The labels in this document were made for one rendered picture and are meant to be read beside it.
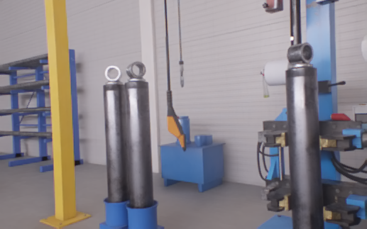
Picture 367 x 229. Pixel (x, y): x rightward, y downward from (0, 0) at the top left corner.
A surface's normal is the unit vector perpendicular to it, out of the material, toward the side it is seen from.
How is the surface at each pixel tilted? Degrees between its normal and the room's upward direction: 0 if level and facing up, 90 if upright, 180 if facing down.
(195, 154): 90
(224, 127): 90
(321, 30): 90
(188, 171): 90
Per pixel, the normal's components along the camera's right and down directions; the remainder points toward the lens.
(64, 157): 0.77, -0.03
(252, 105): -0.63, 0.04
